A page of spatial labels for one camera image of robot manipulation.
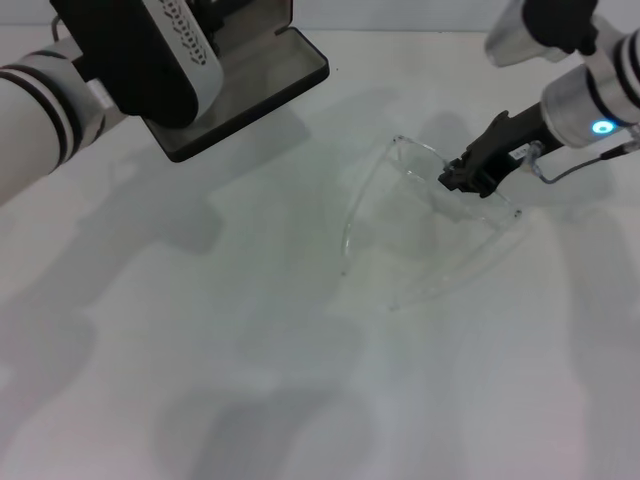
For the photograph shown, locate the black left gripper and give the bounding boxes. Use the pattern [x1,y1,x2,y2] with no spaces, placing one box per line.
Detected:
[195,0,226,54]

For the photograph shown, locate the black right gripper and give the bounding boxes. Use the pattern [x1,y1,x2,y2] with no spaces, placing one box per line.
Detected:
[438,102,565,200]

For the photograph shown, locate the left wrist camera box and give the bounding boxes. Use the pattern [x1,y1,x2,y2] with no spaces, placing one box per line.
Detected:
[48,0,225,129]

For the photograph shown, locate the clear white glasses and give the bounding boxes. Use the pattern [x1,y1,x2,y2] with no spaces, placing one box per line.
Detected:
[339,133,524,313]

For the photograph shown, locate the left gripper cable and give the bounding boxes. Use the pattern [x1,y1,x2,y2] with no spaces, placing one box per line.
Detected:
[49,13,69,44]

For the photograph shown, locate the black glasses case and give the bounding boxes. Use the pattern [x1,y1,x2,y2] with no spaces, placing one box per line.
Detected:
[143,0,331,164]

